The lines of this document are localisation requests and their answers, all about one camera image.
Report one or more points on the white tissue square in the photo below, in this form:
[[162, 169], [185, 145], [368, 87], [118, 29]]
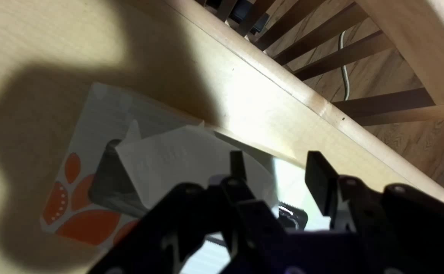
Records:
[[185, 154]]

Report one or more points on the near wooden chair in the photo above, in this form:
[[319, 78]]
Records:
[[412, 28]]

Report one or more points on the wooden table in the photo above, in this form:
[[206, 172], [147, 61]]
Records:
[[129, 55]]

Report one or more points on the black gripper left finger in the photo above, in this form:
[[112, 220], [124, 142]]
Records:
[[176, 227]]

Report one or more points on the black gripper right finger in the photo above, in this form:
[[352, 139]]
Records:
[[400, 229]]

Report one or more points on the white orange tissue box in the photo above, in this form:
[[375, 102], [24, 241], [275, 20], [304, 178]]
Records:
[[92, 198]]

